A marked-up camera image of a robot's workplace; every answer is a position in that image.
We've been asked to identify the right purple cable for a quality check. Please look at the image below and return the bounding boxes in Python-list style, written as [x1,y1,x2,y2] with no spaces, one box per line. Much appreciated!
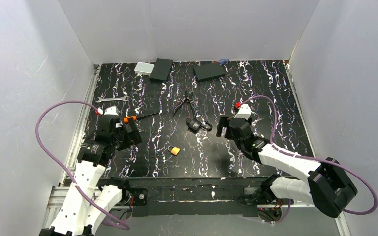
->
[234,95,378,225]

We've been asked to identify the blue transparent small item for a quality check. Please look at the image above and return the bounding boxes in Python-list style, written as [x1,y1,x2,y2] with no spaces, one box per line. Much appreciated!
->
[213,59,229,65]

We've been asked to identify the black box left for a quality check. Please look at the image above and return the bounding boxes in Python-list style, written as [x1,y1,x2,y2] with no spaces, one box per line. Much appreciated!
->
[149,58,173,83]

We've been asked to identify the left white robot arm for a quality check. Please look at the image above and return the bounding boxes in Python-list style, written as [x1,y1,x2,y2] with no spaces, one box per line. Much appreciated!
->
[39,115,142,236]

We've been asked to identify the silver open-end wrench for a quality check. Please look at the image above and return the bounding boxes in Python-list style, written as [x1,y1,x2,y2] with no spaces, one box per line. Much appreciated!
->
[95,95,129,103]

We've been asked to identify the purple cable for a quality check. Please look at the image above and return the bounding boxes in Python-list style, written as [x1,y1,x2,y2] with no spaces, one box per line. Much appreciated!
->
[234,95,378,225]
[35,100,131,231]

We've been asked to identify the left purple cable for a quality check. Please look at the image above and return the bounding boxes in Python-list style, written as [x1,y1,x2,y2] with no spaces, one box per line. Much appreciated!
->
[35,100,131,231]

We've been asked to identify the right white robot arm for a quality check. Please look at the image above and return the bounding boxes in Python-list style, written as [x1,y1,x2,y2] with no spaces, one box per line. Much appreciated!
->
[216,116,358,218]

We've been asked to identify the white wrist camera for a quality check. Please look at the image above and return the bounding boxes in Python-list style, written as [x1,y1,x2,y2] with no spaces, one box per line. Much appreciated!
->
[96,106,119,118]
[234,104,252,120]

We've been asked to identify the black handled pliers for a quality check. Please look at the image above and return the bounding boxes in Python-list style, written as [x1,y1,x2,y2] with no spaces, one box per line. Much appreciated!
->
[173,91,197,118]

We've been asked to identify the brass padlock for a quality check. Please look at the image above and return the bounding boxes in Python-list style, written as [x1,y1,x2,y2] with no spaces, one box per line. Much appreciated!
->
[167,146,181,156]

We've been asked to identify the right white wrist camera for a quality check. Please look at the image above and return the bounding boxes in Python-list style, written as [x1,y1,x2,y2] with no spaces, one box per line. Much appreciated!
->
[234,104,252,120]

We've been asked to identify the orange handled screwdriver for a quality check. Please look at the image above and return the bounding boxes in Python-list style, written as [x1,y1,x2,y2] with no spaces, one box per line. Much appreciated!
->
[123,112,159,123]

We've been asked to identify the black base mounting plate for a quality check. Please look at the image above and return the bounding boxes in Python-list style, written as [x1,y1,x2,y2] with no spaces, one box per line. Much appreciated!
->
[99,177,295,218]

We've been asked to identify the white rectangular box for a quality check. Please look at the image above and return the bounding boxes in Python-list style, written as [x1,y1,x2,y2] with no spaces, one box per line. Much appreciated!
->
[134,62,154,76]

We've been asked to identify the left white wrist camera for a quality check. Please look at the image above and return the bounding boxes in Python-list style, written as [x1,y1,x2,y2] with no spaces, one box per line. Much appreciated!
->
[96,106,119,118]

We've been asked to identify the black box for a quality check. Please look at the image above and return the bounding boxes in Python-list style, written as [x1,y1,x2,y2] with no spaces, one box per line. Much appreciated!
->
[194,63,226,82]
[149,58,173,83]

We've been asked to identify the black box right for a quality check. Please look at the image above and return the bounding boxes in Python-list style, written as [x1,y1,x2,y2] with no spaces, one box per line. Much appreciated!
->
[194,63,226,82]

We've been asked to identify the black padlock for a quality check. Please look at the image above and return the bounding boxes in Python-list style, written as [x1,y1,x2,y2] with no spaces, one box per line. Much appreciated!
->
[185,118,213,133]

